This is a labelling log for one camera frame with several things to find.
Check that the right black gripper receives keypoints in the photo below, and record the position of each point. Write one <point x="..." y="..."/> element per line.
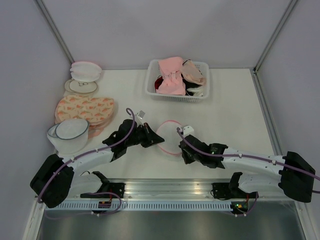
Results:
<point x="186" y="159"/>

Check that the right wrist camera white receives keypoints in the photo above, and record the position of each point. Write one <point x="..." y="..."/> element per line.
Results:
<point x="187" y="130"/>

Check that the pink bra in basket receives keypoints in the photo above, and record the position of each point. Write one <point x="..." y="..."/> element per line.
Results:
<point x="172" y="78"/>

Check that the white mesh laundry bag pink zipper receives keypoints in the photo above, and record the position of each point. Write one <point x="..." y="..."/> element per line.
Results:
<point x="168" y="131"/>

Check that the grey-trimmed white mesh laundry bag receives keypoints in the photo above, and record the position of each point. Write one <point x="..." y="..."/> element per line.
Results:
<point x="69" y="136"/>

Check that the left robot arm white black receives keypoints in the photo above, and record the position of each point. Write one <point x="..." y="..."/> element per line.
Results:
<point x="56" y="176"/>

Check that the beige bra in basket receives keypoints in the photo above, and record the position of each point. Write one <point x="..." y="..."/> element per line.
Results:
<point x="192" y="74"/>

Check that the pink laundry bag under stack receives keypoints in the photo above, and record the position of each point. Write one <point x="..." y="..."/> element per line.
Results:
<point x="94" y="131"/>

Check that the white slotted cable duct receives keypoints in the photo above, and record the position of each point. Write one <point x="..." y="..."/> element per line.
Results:
<point x="79" y="205"/>

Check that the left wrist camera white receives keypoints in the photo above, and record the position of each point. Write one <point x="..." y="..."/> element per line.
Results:
<point x="139" y="117"/>

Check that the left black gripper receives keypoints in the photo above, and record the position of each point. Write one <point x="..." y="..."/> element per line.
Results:
<point x="151" y="138"/>

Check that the right aluminium frame post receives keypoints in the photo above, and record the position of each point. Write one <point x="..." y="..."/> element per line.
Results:
<point x="279" y="27"/>

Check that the dark red black bra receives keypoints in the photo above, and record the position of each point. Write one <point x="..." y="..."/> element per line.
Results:
<point x="158" y="85"/>

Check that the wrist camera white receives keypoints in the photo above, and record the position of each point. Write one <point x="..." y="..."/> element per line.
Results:
<point x="139" y="117"/>
<point x="187" y="130"/>

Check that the white bra in basket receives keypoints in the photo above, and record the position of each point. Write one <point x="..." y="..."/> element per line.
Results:
<point x="195" y="91"/>

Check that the carrot print laundry bag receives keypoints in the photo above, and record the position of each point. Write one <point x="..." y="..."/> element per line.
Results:
<point x="95" y="110"/>

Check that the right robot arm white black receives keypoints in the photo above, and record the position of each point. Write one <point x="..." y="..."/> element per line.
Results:
<point x="288" y="174"/>

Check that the aluminium frame post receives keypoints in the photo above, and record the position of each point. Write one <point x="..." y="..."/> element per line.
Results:
<point x="54" y="29"/>
<point x="279" y="27"/>

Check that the white plastic perforated basket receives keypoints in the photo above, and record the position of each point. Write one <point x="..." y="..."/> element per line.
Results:
<point x="153" y="73"/>

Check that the left aluminium frame post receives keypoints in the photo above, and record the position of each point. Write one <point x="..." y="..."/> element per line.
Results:
<point x="54" y="29"/>

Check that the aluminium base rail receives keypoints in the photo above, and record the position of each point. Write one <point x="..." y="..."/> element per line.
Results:
<point x="90" y="186"/>

